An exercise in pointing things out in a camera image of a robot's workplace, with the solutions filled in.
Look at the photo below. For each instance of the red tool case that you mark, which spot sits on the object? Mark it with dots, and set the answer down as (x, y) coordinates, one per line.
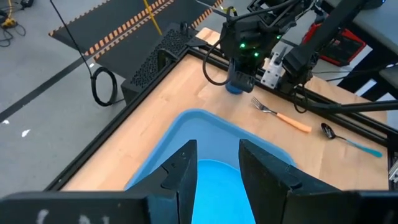
(348, 46)

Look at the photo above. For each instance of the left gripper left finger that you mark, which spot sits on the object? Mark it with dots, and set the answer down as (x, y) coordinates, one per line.
(180, 174)

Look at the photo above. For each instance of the yellow tape tag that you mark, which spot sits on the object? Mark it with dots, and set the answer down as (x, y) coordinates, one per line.
(230, 11)

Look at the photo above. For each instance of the black mat with hazard stripes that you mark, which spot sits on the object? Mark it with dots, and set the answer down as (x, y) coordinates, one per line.
(102, 21)

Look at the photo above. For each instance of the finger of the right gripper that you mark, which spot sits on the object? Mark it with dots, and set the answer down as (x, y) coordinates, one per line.
(245, 81)
(232, 70)

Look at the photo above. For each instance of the blue plastic tray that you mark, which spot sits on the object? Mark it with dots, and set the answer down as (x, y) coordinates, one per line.
(211, 137)

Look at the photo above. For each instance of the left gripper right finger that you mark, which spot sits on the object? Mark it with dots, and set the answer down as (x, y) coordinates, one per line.
(264, 174)

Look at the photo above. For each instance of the white floor tape scrap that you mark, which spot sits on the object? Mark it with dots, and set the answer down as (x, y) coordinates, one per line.
(25, 133)
(5, 122)

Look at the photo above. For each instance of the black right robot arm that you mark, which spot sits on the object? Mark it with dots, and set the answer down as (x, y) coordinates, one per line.
(311, 46)

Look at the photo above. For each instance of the grey desk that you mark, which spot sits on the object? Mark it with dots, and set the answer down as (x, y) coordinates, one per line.
(379, 21)

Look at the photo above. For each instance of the black perforated computer case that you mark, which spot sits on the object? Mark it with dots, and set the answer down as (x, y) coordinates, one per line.
(155, 62)

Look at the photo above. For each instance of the blue crinkled foil bag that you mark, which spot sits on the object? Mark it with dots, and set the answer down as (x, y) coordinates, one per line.
(232, 90)

